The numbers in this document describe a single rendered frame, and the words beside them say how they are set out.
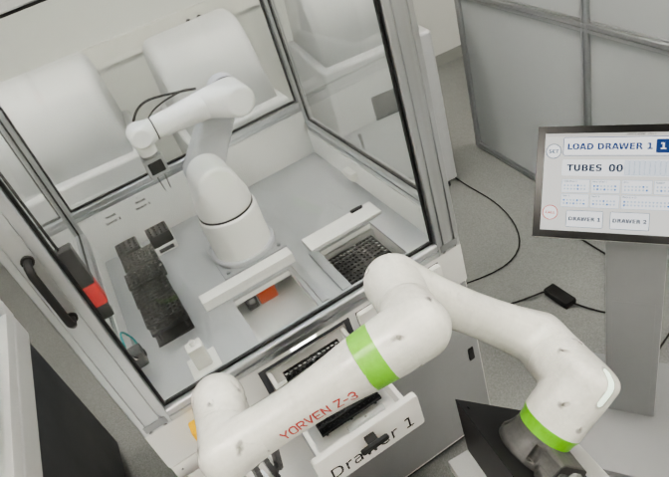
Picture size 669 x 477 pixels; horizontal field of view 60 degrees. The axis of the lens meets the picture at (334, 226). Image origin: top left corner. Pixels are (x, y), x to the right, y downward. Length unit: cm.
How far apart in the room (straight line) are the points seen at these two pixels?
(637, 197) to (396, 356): 91
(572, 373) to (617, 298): 77
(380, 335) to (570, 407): 44
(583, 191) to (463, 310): 61
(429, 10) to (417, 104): 366
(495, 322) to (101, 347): 88
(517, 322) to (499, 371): 130
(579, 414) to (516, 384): 130
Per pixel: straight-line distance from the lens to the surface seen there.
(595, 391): 129
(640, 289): 199
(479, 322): 129
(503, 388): 258
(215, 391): 122
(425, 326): 103
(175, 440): 169
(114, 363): 148
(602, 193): 172
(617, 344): 218
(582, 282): 297
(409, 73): 145
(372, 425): 143
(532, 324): 137
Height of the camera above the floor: 209
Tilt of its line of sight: 35 degrees down
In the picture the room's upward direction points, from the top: 19 degrees counter-clockwise
